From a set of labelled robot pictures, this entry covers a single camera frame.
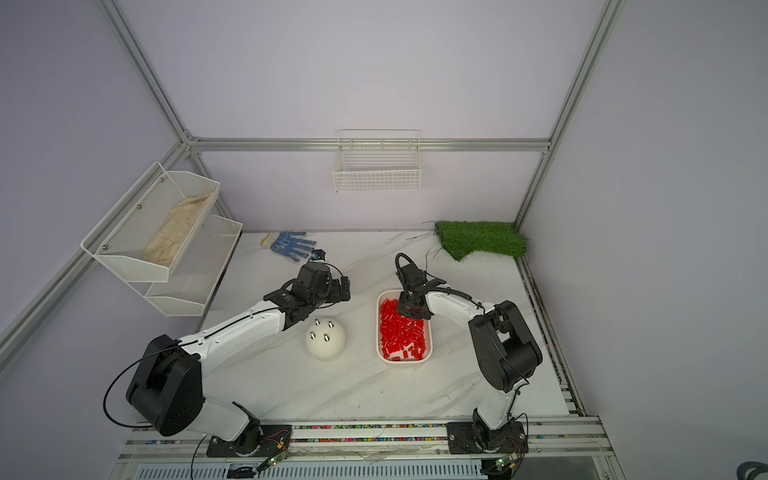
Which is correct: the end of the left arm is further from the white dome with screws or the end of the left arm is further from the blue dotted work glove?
the blue dotted work glove

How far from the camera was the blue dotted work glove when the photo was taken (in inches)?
46.0

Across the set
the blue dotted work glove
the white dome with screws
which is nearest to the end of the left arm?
the white dome with screws

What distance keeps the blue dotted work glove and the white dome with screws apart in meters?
0.39

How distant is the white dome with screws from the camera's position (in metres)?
0.82
